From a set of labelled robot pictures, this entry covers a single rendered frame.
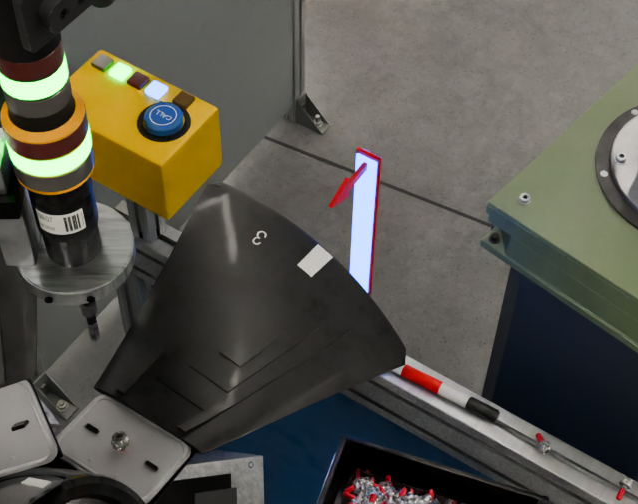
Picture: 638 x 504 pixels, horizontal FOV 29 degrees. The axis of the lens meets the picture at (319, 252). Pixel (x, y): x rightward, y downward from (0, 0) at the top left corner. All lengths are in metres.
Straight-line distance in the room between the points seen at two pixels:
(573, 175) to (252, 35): 1.18
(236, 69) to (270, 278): 1.41
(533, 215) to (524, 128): 1.48
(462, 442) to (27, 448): 0.61
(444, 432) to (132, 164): 0.44
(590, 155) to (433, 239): 1.21
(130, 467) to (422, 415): 0.51
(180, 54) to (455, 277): 0.72
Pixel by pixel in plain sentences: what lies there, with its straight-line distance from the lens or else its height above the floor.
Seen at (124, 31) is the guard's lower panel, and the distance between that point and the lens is 2.06.
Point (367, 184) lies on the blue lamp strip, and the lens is 1.14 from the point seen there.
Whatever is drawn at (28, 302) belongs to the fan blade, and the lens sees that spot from 0.86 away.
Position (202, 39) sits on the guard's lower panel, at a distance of 2.28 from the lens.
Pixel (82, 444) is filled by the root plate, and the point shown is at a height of 1.19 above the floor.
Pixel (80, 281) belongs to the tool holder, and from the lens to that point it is 0.73.
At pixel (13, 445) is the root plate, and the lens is 0.90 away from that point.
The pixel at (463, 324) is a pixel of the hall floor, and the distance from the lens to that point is 2.46.
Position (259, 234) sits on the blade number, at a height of 1.18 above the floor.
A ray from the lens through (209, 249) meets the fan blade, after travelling 1.05.
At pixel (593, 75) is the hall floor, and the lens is 2.95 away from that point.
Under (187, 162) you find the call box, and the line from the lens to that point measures 1.31.
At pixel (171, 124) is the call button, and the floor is 1.08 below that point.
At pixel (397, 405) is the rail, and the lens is 1.39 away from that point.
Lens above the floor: 2.02
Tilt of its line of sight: 53 degrees down
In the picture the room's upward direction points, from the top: 1 degrees clockwise
